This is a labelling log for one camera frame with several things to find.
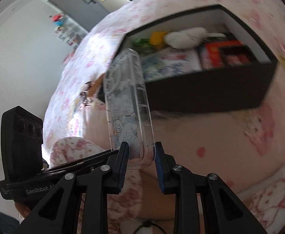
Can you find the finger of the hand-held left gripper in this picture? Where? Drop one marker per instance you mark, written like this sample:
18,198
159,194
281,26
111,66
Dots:
83,168
96,157

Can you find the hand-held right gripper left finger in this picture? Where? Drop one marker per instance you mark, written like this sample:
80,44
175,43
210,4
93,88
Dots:
123,168

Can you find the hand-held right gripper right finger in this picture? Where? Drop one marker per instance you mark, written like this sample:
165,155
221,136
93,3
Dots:
159,168

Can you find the clear phone case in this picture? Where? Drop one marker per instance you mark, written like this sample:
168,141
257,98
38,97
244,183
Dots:
127,107

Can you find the round character sticker card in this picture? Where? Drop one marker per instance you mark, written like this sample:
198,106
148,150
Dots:
86,95

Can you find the orange text card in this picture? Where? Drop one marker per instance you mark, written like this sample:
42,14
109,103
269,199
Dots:
97,85

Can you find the black storage box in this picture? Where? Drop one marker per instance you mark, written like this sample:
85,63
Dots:
206,92

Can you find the pink printed bedsheet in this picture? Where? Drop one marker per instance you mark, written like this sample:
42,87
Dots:
206,139

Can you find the printed paper sheet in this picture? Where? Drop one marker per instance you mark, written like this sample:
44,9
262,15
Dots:
166,63

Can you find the green snack packet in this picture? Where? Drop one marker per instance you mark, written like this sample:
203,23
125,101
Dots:
142,43

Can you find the white toy shelf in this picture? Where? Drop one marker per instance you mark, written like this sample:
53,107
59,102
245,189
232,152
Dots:
69,35

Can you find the red envelope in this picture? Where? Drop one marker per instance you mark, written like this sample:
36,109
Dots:
210,53

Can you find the yellow snack packet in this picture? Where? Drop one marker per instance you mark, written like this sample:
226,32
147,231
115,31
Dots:
157,39

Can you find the white plush toy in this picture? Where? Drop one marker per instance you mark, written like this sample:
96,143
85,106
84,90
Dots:
184,37

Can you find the red and blue toy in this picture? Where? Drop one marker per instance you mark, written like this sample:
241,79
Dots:
58,18

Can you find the grey door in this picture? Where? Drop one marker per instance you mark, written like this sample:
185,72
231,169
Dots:
76,4

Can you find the black photo frame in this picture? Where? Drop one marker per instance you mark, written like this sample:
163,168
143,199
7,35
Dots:
237,58

